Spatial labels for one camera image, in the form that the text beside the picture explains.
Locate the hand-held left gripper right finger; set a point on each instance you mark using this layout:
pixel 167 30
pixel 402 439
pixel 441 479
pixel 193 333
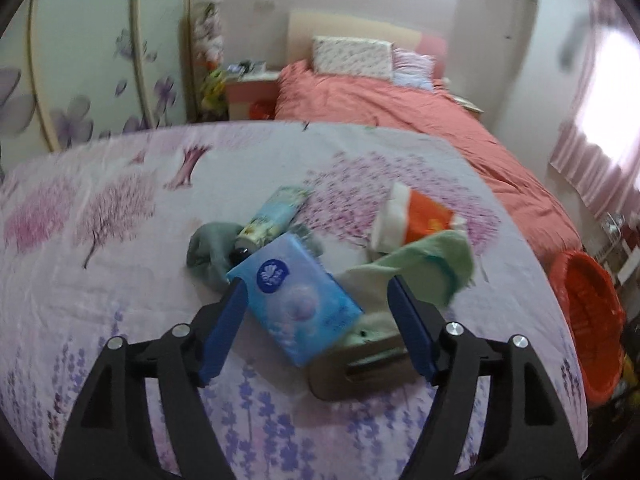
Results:
pixel 415 335

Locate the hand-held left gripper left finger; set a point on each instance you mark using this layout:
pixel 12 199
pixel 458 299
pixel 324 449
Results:
pixel 222 335

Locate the blue tissue pack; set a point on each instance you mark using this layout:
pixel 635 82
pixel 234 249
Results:
pixel 295 300

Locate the grey sock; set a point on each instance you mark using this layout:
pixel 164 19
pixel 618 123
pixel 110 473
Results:
pixel 210 250

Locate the orange and white paper cup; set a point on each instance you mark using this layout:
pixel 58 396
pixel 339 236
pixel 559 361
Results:
pixel 425 212

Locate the red plastic waste basket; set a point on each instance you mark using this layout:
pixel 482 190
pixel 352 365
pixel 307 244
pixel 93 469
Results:
pixel 590 310

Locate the green sock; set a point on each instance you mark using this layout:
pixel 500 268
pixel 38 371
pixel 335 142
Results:
pixel 430 260

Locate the brown cardboard tissue box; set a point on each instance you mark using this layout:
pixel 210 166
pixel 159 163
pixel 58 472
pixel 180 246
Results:
pixel 340 375

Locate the floral print tablecloth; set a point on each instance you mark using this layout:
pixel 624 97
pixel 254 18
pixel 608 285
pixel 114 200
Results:
pixel 125 270

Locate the floral print tube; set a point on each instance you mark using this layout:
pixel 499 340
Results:
pixel 272 215

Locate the bed with salmon blanket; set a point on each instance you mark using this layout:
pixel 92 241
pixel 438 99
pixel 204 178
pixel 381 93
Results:
pixel 400 110

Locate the red plastic bag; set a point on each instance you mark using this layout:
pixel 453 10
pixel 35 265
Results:
pixel 262 110

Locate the yellow plush toy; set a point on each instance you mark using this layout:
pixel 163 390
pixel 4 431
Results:
pixel 214 89

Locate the pink striped pillow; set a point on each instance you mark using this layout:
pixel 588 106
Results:
pixel 412 70

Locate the pink curtain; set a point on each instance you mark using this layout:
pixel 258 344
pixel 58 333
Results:
pixel 600 125

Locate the floral print pillow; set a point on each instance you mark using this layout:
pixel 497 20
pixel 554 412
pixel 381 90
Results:
pixel 352 57

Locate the hanging stack of plush toys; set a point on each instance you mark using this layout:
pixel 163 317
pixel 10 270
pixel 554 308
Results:
pixel 209 32

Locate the cream and pink headboard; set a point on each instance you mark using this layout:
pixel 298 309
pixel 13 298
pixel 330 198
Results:
pixel 350 27

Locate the floral sliding door wardrobe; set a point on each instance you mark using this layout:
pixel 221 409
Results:
pixel 90 35

